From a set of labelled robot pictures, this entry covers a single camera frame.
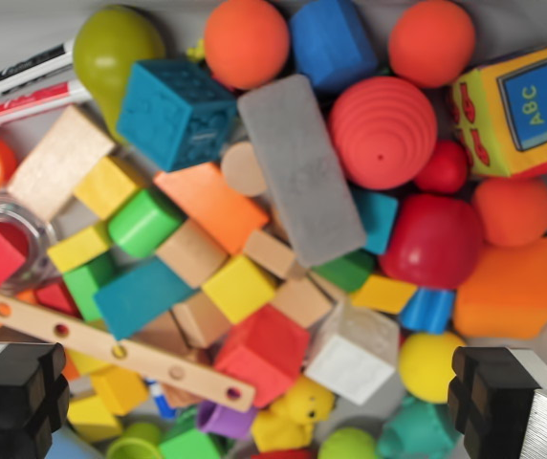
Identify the blue foam cube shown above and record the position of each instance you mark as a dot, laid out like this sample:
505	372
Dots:
333	43

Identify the olive green toy pear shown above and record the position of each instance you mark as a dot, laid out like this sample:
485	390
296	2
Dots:
106	52

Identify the teal rubber animal toy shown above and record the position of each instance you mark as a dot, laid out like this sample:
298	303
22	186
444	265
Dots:
417	430

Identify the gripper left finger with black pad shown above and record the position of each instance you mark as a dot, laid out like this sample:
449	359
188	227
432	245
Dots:
10	397

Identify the large red round toy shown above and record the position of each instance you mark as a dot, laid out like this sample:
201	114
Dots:
431	241

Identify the large natural wood block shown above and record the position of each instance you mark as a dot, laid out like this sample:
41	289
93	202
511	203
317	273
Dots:
58	160

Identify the yellow wooden cube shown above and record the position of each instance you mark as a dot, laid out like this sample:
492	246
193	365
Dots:
106	186
240	289

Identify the white wooden cube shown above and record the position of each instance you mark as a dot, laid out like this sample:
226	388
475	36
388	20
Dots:
355	354

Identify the green wooden cylinder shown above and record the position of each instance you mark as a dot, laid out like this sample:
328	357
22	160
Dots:
142	222

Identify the yellow ball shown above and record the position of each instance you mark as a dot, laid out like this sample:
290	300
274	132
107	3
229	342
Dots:
426	365

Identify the small yellow green toy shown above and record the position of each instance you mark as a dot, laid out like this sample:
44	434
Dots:
198	50

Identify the red ridged rubber ball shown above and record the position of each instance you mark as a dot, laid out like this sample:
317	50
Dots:
381	134

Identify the natural wood cube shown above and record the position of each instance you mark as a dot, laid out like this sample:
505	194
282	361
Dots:
192	253

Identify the grey foam block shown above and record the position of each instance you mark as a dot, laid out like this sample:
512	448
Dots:
302	167

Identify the red bumpy toy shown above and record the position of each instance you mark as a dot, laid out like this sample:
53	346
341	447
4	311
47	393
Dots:
290	453

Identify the fabric ABC soft cube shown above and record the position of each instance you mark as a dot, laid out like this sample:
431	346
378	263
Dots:
527	110

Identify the smooth orange rubber ball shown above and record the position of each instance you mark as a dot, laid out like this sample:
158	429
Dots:
512	212
247	43
431	43

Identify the teal wooden block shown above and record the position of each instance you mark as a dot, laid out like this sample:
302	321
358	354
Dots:
144	296
378	220

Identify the clear glass jar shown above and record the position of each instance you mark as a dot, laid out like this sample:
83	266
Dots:
39	234

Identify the light green ball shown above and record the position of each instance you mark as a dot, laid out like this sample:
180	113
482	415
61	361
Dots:
347	444

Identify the large red cube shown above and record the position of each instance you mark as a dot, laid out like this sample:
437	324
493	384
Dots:
264	354

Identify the teal embossed rubber cube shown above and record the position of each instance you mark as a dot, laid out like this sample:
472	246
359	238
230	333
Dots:
168	110

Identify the wooden strip with holes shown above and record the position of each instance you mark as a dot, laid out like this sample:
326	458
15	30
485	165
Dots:
92	342

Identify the orange soft rubber shape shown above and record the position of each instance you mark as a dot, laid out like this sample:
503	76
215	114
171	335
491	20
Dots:
508	291

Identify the small red wooden block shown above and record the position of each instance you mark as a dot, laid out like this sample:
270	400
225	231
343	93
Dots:
56	299

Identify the beige wooden disc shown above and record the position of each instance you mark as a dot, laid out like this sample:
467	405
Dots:
240	167

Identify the blue white marker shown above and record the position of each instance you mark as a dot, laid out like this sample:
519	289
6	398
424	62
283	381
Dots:
161	399

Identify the red whiteboard marker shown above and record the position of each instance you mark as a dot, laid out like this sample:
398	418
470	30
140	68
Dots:
29	102

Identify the blue ridged plastic piece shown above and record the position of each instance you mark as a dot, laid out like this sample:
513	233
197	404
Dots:
426	311

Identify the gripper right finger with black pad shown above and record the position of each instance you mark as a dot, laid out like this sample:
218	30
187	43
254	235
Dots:
508	406

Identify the black whiteboard marker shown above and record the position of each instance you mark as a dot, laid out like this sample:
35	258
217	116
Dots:
25	71

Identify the small red ball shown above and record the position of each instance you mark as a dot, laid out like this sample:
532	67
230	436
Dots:
443	167

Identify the grey plastic bin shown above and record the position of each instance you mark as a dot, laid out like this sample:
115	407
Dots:
15	24

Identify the yellow orange wooden block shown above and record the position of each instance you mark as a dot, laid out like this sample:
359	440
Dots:
383	294

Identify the yellow rubber animal toy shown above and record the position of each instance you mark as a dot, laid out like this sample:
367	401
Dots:
297	411

